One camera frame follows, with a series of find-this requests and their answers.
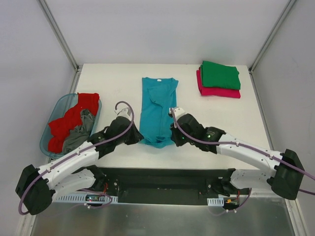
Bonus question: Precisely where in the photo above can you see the teal t shirt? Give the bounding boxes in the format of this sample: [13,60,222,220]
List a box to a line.
[140,77,179,148]

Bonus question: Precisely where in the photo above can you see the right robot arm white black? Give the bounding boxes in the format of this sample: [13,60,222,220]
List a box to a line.
[169,107,304,200]

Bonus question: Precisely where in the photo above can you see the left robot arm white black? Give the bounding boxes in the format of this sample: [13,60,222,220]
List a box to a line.
[15,116,144,215]

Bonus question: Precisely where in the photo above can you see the folded pink t shirt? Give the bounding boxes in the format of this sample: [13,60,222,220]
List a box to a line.
[196,69,241,99]

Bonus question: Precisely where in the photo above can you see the grey t shirt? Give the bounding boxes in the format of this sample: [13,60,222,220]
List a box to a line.
[62,109,95,155]

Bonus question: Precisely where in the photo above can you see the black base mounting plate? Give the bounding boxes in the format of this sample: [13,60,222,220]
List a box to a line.
[46,165,281,204]

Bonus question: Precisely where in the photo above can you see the folded green t shirt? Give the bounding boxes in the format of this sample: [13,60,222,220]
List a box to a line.
[200,60,241,90]

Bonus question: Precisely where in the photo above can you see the red t shirt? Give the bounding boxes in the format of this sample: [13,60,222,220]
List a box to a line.
[42,93,101,155]

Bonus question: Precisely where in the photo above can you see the translucent blue plastic basket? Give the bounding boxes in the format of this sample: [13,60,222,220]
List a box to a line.
[39,93,102,159]

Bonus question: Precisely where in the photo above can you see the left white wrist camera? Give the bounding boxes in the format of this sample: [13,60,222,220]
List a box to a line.
[116,108,132,121]

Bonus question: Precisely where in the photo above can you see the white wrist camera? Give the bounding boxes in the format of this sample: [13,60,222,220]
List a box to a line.
[169,107,186,120]
[116,108,132,121]

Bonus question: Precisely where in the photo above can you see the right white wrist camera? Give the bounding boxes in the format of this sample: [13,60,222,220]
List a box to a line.
[169,107,186,120]

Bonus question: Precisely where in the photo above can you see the right aluminium side rail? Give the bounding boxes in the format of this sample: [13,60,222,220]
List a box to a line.
[249,73,274,150]

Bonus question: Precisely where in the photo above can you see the right white cable duct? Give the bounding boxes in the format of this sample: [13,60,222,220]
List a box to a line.
[207,197,224,207]

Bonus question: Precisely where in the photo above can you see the left aluminium frame post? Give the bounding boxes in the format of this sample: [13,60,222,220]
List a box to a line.
[37,0,79,72]

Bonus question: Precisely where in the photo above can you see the aluminium frame post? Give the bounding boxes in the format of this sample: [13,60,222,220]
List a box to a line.
[37,0,79,72]
[249,0,298,74]

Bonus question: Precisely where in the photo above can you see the right aluminium frame post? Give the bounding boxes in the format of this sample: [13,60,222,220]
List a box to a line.
[249,0,298,74]

